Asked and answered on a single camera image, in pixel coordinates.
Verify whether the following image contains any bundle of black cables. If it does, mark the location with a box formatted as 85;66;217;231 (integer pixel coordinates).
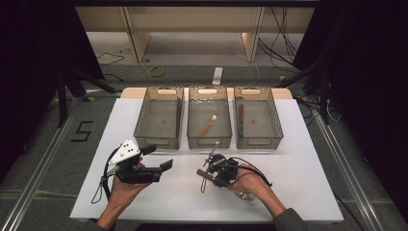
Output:
258;6;299;73

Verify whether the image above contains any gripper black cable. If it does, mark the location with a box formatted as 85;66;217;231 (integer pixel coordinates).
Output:
90;148;119;205
200;156;274;194

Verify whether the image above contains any wooden-handled spoon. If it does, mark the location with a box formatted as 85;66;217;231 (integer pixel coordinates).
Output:
198;115;219;138

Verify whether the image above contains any aluminium floor rail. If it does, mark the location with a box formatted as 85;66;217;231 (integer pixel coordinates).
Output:
312;112;386;231
0;95;81;231

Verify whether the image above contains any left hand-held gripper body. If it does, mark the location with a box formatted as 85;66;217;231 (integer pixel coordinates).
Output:
108;139;163;185

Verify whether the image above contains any black metal stand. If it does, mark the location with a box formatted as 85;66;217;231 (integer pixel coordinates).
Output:
56;64;116;128
275;61;331;124

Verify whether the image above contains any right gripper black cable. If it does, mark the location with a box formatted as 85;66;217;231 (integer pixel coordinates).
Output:
200;156;274;194

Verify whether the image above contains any person's left hand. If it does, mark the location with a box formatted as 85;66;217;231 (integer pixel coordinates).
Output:
107;162;152;213

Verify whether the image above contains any yellow tape roll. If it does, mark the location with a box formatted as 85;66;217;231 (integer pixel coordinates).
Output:
149;65;166;78

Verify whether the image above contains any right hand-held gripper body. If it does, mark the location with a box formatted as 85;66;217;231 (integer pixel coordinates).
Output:
202;141;241;189

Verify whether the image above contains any beige wooden shelf unit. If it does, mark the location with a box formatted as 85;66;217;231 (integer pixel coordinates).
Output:
73;6;316;64

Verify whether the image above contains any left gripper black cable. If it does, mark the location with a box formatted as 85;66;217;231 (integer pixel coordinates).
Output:
90;148;119;205

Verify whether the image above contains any white power strip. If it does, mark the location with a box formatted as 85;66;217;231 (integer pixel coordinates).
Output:
212;66;223;87

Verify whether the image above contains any clear grey plastic bin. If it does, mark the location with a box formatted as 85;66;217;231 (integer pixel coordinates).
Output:
234;86;285;150
187;86;233;150
133;86;185;150

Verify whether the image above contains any white power cable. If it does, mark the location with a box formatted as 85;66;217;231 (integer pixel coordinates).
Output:
220;52;262;88

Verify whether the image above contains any thin black floor cable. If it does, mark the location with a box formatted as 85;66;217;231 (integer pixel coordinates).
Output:
93;52;125;66

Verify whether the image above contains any person's right hand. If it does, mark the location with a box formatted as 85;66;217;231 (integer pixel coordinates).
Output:
228;163;273;210

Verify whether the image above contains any white table board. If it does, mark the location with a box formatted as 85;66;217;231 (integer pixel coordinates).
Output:
69;97;344;223

